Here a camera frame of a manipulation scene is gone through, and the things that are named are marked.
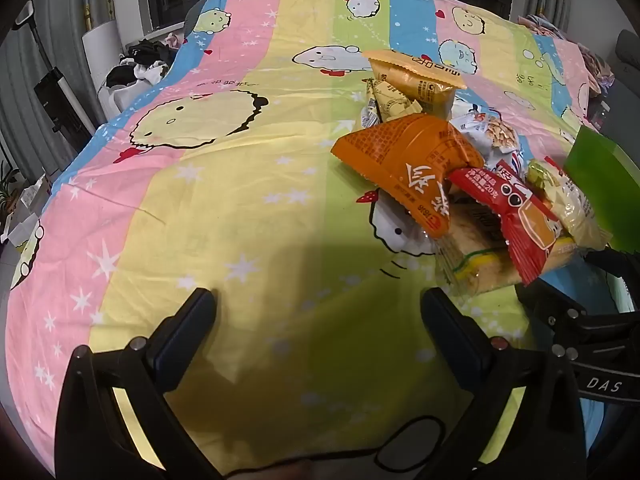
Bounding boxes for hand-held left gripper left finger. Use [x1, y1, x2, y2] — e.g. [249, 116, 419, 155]
[54, 287, 226, 480]

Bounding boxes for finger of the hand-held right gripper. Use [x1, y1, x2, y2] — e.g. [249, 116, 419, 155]
[515, 280, 591, 341]
[582, 247, 637, 286]

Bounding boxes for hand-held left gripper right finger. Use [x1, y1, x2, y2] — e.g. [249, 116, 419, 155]
[420, 287, 586, 480]

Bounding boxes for green cardboard box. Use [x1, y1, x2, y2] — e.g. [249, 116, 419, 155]
[564, 126, 640, 256]

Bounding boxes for red snack packet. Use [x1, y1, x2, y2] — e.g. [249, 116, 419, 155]
[447, 159, 561, 287]

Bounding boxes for clear cracker packet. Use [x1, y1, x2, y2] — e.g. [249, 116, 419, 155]
[435, 195, 573, 296]

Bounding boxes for dark orange snack packet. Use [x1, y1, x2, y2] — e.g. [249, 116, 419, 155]
[331, 113, 486, 240]

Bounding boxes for light orange cracker packet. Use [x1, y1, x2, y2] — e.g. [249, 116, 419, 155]
[362, 50, 468, 120]

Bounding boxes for pale yellow snack packet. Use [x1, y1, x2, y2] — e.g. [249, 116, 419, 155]
[545, 170, 613, 251]

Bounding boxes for striped cartoon printed blanket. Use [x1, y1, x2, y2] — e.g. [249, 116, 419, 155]
[5, 0, 640, 478]

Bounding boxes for white blue peanut packet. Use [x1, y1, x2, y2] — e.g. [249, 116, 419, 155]
[450, 110, 521, 153]

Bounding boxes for pastel clothes pile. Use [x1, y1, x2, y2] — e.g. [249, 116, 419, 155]
[517, 12, 616, 96]

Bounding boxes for grey sofa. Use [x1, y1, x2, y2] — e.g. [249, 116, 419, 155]
[612, 30, 640, 91]

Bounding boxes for potted plant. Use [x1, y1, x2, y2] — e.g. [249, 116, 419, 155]
[0, 160, 23, 211]

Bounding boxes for pale yellow triangular packet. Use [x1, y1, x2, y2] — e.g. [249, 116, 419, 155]
[367, 77, 423, 121]

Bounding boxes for black upright vacuum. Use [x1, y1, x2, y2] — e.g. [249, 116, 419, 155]
[14, 2, 96, 136]

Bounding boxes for dark clothes pile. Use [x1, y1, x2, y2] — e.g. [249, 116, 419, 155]
[97, 37, 178, 96]

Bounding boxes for white board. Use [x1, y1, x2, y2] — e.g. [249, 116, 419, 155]
[82, 20, 126, 116]

